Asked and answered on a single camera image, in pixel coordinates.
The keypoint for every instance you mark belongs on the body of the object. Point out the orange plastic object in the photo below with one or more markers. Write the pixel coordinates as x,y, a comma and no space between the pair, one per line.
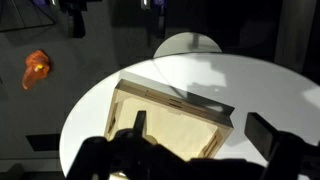
35,68

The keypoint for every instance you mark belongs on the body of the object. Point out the black stand leg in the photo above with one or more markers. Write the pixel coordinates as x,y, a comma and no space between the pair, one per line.
157,20
77,20

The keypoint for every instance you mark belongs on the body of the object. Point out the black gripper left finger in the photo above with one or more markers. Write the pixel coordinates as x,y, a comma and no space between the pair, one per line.
140,123

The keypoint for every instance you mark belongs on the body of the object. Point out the dark grey floor mat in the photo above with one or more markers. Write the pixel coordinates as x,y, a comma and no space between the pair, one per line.
23,15

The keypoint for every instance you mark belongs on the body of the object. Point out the light wooden crate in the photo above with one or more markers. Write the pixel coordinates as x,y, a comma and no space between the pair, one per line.
173,123

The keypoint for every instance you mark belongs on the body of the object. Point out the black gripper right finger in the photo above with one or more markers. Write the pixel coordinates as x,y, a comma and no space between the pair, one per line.
261,133

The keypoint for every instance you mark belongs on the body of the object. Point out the small round white table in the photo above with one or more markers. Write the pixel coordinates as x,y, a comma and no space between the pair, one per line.
181,45

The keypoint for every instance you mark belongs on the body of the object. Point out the pale vertical post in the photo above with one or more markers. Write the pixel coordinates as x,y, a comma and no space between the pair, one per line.
293,33

